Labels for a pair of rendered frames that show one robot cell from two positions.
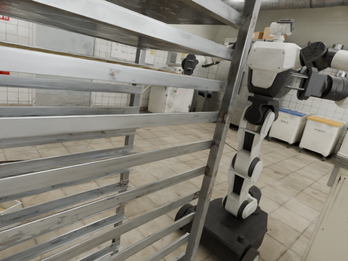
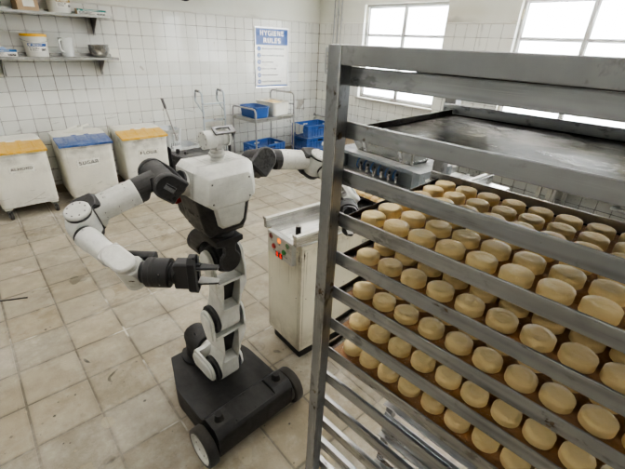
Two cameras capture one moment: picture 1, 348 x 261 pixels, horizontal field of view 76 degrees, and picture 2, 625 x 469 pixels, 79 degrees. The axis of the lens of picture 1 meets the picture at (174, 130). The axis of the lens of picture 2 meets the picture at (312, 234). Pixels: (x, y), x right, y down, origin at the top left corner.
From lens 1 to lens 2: 1.47 m
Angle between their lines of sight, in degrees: 81
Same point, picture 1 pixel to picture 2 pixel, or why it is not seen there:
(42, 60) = not seen: hidden behind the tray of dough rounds
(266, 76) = (237, 210)
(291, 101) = not seen: outside the picture
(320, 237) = (306, 305)
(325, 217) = (304, 289)
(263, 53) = (226, 184)
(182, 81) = not seen: hidden behind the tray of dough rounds
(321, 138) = (33, 178)
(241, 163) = (230, 319)
